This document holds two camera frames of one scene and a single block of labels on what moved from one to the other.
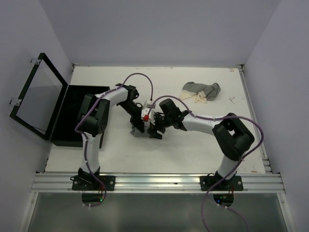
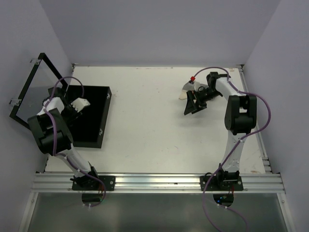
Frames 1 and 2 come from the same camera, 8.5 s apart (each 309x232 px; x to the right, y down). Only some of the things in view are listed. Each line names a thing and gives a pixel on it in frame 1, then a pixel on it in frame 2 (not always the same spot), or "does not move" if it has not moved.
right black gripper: [153, 131] -> [191, 106]
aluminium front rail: [62, 182] does not move
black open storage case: [47, 105] does not move
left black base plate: [91, 183] does not move
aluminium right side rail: [266, 163] does not move
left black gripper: [137, 122] -> [76, 115]
